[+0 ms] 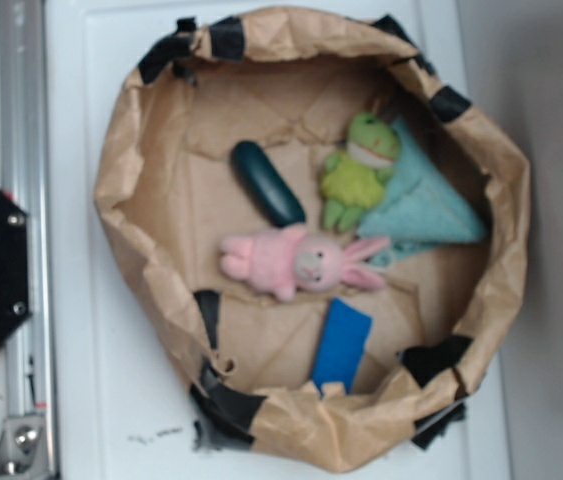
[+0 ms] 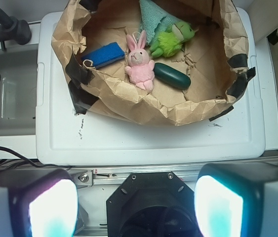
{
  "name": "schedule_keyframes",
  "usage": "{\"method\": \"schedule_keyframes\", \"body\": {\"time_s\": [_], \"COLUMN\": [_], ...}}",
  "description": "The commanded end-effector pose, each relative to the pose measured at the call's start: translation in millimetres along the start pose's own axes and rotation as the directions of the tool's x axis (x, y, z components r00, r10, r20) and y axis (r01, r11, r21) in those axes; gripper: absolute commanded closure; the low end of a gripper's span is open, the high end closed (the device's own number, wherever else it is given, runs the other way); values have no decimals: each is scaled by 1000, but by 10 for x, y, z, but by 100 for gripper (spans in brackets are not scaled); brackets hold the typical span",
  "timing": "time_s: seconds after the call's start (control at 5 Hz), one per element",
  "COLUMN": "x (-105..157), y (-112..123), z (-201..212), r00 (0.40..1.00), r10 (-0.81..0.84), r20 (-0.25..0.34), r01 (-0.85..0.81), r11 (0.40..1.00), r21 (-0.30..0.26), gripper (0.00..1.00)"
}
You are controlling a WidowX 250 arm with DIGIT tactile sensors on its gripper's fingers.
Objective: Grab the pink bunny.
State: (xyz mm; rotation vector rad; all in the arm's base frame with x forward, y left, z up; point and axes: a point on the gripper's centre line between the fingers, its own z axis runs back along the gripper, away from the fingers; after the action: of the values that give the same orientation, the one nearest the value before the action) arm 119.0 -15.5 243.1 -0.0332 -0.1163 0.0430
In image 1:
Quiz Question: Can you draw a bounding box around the pink plush bunny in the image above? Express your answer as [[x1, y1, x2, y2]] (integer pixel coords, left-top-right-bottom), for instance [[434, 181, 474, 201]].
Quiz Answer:
[[220, 224, 391, 302]]

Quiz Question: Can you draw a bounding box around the brown paper bin with tape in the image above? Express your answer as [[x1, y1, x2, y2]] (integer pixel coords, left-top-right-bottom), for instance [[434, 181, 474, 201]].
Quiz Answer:
[[94, 6, 530, 472]]

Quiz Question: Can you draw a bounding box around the dark teal oval case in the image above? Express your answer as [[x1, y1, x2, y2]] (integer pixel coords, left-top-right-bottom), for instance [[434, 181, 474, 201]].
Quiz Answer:
[[230, 141, 306, 227]]

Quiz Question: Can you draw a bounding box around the green plush frog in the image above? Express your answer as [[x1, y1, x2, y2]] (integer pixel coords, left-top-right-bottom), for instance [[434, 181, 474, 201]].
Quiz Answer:
[[319, 112, 402, 233]]

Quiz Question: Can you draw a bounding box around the blue rectangular sponge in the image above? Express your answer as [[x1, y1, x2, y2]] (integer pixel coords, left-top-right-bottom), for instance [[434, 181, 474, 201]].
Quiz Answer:
[[311, 298, 372, 393]]

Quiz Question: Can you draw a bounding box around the light teal folded cloth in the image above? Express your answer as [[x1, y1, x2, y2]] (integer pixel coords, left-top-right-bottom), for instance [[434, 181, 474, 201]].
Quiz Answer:
[[357, 117, 489, 267]]

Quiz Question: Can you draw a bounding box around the aluminium frame rail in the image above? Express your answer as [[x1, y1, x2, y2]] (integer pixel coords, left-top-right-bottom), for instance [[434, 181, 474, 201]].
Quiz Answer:
[[0, 1, 60, 479]]

